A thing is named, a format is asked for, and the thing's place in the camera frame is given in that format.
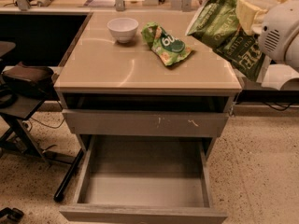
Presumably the green jalapeno chip bag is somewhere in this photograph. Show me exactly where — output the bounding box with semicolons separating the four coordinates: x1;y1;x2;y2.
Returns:
186;0;265;81

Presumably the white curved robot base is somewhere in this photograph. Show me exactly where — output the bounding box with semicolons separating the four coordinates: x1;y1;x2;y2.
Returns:
262;64;299;91

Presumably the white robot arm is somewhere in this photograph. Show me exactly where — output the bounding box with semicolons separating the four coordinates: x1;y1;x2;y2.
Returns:
235;0;299;68

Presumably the green chip bag on counter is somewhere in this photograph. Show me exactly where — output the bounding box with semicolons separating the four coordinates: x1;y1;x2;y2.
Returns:
141;21;192;66

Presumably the grey drawer cabinet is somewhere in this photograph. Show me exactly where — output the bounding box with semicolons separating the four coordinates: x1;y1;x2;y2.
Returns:
55;10;241;153

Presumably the closed top drawer front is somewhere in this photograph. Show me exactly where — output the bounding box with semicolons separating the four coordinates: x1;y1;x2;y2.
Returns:
63;109;228;137

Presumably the open middle drawer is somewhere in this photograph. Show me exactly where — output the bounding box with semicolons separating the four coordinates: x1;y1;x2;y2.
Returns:
60;135;227;224

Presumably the dark brown bag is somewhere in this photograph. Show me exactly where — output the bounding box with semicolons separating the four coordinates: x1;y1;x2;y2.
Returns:
2;63;54;98

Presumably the white ceramic bowl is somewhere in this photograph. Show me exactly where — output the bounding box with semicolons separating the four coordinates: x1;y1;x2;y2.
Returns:
107;18;139;43

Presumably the black side stand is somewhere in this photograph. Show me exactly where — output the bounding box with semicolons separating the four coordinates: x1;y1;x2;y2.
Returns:
0;40;85;203

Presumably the black clamp on floor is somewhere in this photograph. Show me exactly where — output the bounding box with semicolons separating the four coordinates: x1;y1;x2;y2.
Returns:
0;207;24;221

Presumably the black cable on floor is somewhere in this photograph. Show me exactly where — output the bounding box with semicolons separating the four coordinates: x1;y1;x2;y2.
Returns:
29;115;65;130

